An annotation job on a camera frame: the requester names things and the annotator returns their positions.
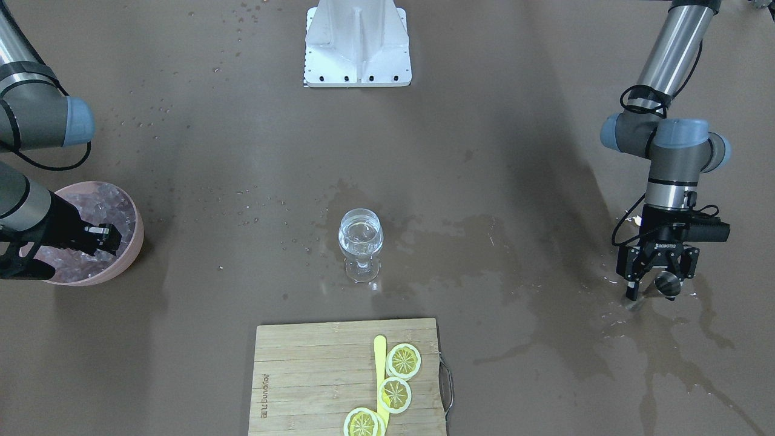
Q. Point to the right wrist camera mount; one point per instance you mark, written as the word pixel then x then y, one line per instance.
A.
pixel 19 263

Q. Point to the pink ice bowl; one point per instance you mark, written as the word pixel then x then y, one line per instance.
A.
pixel 114 219

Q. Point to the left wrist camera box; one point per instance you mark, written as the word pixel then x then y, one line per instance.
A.
pixel 696 228

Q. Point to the clear wine glass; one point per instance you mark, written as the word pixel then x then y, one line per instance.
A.
pixel 361 238

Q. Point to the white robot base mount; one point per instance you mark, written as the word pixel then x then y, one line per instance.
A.
pixel 357 44

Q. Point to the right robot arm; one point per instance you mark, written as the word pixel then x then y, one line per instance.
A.
pixel 38 113

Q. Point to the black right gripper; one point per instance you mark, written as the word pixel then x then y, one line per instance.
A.
pixel 65 225

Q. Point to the bamboo cutting board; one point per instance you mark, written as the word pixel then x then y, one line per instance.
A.
pixel 307 377

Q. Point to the lemon slice middle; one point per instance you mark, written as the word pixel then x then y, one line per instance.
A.
pixel 394 395

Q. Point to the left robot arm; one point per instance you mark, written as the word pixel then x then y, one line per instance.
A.
pixel 679 150

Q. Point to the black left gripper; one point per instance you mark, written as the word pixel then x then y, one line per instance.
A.
pixel 658 248

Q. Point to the small steel jigger cup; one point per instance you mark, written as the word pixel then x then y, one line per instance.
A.
pixel 668 285

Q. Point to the yellow plastic knife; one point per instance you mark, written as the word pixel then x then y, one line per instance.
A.
pixel 380 352

